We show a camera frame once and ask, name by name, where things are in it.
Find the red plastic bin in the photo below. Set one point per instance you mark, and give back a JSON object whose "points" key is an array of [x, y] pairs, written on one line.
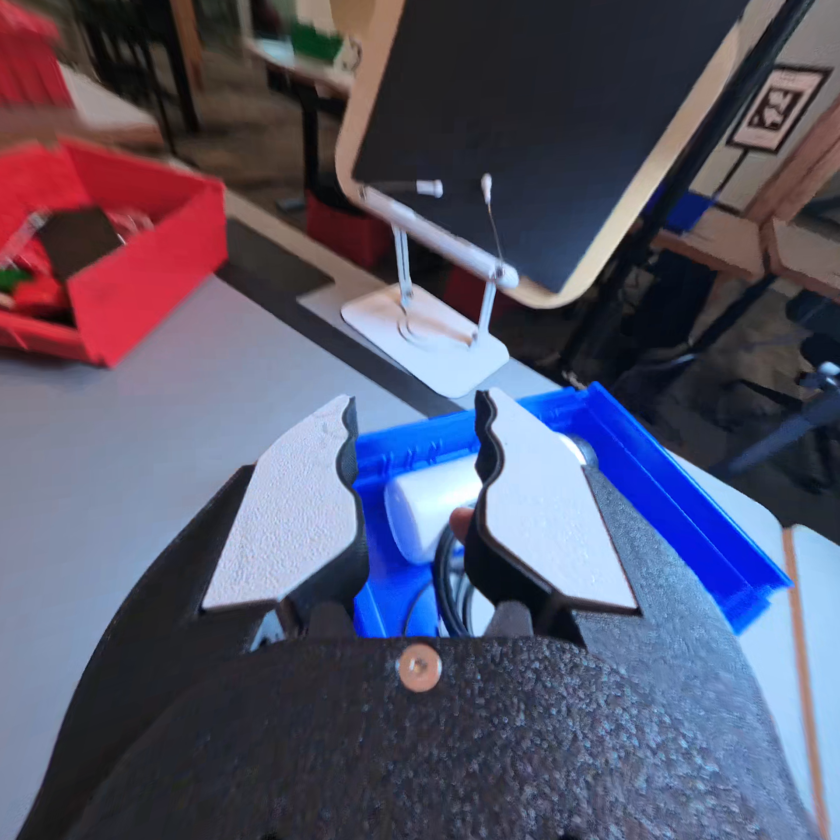
{"points": [[151, 289]]}

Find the wooden-rimmed black board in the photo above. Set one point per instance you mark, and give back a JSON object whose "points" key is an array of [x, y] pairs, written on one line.
{"points": [[525, 131]]}

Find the red ribbed bin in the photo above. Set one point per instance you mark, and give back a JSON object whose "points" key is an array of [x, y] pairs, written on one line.
{"points": [[26, 59]]}

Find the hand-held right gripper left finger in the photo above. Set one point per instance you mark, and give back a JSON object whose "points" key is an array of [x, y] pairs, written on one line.
{"points": [[289, 512]]}

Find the white cylindrical bottle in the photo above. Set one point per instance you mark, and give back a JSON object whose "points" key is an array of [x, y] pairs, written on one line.
{"points": [[426, 512]]}

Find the blue plastic bin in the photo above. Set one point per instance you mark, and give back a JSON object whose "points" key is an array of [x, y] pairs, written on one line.
{"points": [[682, 213], [656, 485]]}

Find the grey side table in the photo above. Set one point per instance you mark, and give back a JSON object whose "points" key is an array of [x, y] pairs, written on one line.
{"points": [[111, 111]]}

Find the framed marker sign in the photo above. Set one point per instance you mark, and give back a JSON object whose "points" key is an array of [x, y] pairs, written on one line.
{"points": [[781, 108]]}

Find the green plastic bin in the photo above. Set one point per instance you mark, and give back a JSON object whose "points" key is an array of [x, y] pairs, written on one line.
{"points": [[315, 43]]}

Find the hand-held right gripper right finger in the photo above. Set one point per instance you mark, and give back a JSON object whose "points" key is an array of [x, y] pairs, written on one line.
{"points": [[551, 525]]}

